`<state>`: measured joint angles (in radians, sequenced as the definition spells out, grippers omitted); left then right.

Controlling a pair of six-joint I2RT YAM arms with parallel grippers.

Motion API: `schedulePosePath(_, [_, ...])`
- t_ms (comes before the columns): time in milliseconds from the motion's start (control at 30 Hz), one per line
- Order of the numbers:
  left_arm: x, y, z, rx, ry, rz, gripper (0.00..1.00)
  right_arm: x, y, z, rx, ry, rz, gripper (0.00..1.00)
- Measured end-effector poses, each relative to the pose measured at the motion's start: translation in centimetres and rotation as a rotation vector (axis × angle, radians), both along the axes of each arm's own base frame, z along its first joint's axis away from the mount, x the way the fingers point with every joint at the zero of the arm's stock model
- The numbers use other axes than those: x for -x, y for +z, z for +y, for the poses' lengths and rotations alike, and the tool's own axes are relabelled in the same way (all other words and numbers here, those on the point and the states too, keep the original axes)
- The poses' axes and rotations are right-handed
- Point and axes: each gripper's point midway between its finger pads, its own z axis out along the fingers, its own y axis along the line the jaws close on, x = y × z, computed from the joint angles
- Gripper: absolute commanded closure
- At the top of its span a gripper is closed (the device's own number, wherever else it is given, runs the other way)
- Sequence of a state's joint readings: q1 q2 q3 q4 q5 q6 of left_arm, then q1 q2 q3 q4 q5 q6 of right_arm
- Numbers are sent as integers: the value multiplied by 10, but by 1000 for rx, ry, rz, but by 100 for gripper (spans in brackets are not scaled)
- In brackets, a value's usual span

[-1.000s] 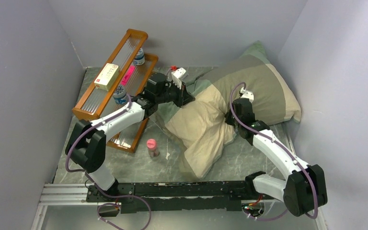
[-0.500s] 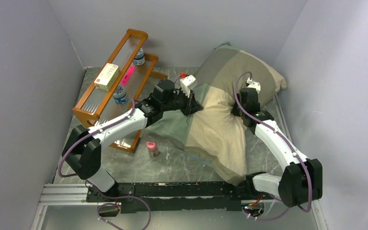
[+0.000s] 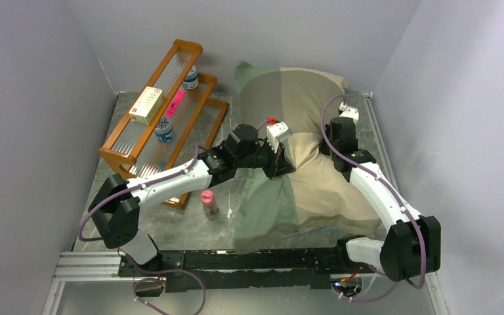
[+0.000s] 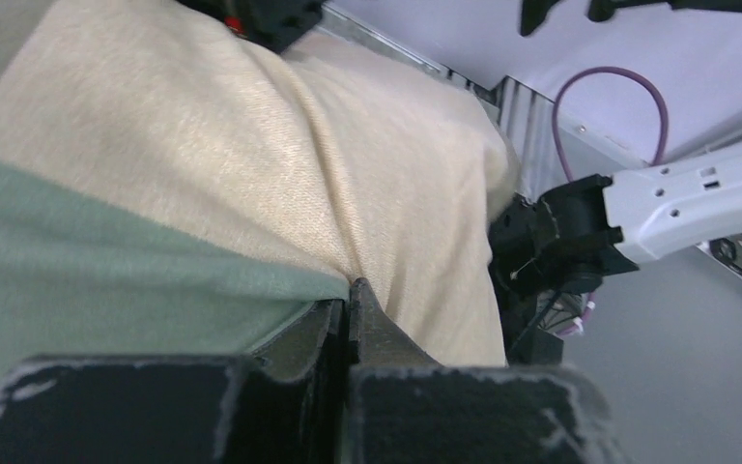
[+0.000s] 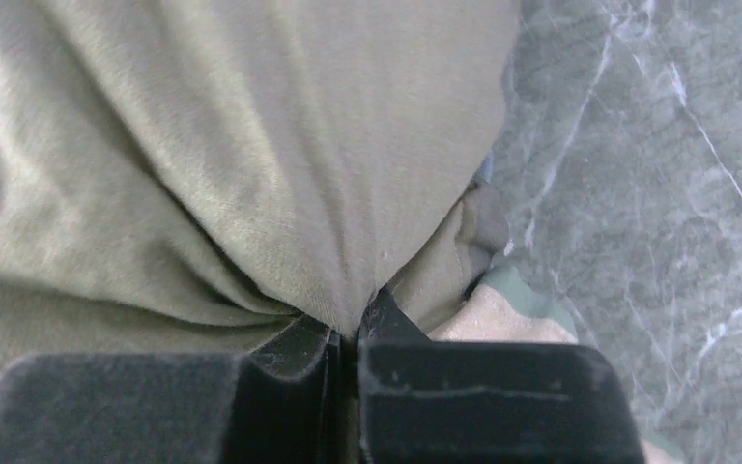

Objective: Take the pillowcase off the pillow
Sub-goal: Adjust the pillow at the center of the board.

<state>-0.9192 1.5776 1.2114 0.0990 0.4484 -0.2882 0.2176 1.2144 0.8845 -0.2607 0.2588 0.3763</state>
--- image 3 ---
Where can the patchwork green beige pillowcase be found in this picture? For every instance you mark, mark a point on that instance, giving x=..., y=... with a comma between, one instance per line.
x=315, y=205

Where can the near blue white jar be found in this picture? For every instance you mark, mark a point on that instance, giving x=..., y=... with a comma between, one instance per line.
x=164, y=130

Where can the white cardboard box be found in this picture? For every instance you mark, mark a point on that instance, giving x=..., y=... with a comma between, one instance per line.
x=146, y=105

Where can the pink capped bottle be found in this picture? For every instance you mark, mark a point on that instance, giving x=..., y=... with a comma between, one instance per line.
x=209, y=203

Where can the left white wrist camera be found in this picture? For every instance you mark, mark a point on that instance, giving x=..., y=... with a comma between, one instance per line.
x=276, y=134

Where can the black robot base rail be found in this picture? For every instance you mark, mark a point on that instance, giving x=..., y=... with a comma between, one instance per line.
x=184, y=270

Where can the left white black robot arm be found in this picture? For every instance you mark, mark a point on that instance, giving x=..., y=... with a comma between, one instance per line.
x=115, y=209

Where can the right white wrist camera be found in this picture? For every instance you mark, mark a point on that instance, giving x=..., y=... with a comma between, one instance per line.
x=349, y=112

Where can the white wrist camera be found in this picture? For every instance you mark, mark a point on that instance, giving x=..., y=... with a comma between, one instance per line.
x=349, y=112
x=276, y=134

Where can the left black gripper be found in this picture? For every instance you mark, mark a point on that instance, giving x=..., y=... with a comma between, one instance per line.
x=279, y=165

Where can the far blue white jar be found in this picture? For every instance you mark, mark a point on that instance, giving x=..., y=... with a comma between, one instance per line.
x=191, y=80

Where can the blue white jar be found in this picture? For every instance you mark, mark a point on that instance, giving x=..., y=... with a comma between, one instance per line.
x=164, y=130
x=191, y=80

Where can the wooden tiered shelf rack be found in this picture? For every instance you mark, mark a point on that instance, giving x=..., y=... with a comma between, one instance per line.
x=187, y=115

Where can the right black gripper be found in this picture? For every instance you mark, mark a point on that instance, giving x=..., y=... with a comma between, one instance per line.
x=327, y=128

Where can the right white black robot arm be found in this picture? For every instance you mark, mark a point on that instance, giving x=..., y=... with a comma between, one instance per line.
x=412, y=245

